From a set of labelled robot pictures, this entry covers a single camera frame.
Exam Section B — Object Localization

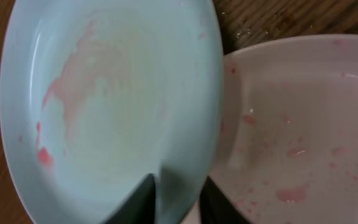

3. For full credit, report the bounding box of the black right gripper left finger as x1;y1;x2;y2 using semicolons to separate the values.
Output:
103;174;156;224

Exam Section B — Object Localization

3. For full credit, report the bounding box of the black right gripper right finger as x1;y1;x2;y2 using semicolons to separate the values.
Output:
199;177;251;224

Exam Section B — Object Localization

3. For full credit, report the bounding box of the light blue plate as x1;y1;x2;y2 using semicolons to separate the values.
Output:
0;0;223;223

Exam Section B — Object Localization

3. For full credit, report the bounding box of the white plate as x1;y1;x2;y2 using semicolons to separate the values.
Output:
178;34;358;224

